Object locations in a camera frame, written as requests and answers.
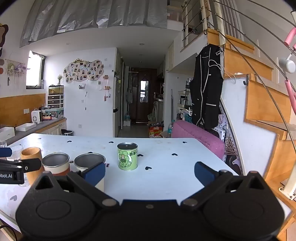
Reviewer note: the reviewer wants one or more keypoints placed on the kitchen counter cabinet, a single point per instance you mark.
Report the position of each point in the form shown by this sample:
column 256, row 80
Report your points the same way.
column 46, row 126

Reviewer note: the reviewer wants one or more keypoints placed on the pink upholstered chair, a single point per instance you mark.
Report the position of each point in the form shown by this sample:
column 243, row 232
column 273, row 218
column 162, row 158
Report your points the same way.
column 196, row 136

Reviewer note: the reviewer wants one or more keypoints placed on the silver foil curtain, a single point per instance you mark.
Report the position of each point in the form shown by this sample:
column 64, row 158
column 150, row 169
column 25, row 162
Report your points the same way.
column 92, row 16

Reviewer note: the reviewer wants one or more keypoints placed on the large white box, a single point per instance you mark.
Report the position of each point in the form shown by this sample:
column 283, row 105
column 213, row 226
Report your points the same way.
column 7, row 134

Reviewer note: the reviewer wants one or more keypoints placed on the glass fish tank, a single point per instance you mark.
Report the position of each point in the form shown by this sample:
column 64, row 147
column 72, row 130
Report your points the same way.
column 56, row 90

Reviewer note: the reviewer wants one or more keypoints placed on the black jacket with white trim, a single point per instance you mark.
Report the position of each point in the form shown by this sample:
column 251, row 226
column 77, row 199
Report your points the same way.
column 205, row 92

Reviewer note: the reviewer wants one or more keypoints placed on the metal stair railing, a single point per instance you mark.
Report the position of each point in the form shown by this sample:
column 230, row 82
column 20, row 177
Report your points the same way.
column 254, row 55

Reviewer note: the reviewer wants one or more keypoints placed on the washing machine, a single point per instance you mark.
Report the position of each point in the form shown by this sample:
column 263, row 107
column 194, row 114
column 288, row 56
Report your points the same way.
column 157, row 111

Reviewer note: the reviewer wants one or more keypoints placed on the green tin can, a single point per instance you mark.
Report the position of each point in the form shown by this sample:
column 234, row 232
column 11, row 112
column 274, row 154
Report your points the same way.
column 127, row 158

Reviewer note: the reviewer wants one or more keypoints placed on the hanging grey bag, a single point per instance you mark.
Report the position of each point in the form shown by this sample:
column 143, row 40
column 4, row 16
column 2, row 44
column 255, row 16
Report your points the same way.
column 129, row 96

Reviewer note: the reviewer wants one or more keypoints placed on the red cardboard box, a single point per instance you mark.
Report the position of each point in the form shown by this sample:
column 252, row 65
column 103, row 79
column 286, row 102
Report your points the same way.
column 156, row 132

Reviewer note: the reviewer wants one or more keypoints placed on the ribbed glass cup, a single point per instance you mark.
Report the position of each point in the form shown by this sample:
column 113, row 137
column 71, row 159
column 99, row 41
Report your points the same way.
column 15, row 150

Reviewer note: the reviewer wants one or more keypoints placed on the clear water bottle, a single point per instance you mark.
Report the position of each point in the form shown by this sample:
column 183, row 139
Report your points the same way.
column 170, row 129

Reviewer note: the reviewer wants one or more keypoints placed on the clear glass cup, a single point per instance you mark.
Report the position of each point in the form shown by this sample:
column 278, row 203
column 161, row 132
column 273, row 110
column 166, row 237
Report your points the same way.
column 2, row 144

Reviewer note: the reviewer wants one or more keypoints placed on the window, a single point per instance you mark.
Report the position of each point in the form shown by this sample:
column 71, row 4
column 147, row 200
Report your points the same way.
column 33, row 69

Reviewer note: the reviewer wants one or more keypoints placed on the flat white box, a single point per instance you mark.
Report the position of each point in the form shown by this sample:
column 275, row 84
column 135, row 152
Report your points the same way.
column 26, row 127

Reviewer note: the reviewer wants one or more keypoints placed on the cloud-shaped photo board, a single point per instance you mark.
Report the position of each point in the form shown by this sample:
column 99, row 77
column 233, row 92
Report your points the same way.
column 83, row 70

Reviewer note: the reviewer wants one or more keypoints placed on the wooden cup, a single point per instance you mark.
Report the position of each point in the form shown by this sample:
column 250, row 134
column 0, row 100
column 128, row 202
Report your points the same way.
column 31, row 153

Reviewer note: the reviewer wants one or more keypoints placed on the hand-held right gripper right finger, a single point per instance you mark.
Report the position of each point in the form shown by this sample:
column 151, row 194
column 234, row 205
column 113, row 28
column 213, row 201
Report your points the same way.
column 204, row 172

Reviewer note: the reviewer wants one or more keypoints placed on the steel cup with white band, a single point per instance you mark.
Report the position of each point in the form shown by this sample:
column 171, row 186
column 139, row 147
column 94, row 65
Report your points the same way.
column 89, row 160

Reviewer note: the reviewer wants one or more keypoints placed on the black trash bin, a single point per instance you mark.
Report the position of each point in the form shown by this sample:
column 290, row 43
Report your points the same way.
column 67, row 132

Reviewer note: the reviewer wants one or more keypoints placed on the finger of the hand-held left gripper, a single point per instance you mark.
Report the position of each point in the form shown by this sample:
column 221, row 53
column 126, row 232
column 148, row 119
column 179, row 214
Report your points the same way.
column 32, row 165
column 5, row 152

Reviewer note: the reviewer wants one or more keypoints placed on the small drawer organizer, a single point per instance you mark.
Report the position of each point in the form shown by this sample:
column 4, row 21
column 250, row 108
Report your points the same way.
column 55, row 101

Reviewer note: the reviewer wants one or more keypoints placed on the dark wooden door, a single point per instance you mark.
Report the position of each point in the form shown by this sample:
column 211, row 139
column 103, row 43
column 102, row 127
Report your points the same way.
column 143, row 97

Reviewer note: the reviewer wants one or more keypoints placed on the small white appliance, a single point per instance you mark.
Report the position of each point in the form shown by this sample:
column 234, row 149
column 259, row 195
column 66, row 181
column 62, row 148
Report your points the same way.
column 35, row 117

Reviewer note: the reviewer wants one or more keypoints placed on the pink foam padded bar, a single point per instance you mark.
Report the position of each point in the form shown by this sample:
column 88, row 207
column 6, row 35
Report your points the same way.
column 291, row 92

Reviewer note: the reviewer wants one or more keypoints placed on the black wall hook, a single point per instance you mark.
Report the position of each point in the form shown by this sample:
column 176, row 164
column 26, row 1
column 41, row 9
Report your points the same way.
column 246, row 80

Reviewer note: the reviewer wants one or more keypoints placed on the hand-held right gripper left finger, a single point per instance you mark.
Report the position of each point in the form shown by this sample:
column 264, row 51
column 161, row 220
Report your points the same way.
column 94, row 173

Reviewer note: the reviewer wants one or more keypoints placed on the wooden staircase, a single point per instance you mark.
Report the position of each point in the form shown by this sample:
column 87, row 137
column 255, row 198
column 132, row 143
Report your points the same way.
column 261, row 104

